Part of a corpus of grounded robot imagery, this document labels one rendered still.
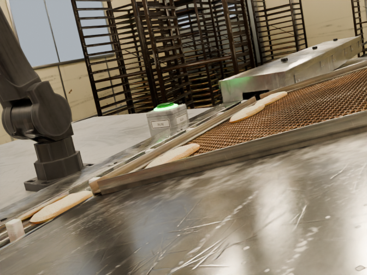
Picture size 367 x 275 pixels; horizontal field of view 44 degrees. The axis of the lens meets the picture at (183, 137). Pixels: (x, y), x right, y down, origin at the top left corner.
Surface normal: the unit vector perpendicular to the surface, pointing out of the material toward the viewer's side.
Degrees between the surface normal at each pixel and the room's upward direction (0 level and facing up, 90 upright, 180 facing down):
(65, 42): 90
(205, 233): 10
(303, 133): 90
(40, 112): 90
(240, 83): 90
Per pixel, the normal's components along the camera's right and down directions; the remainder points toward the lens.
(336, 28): -0.48, 0.26
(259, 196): -0.34, -0.94
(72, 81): 0.86, -0.07
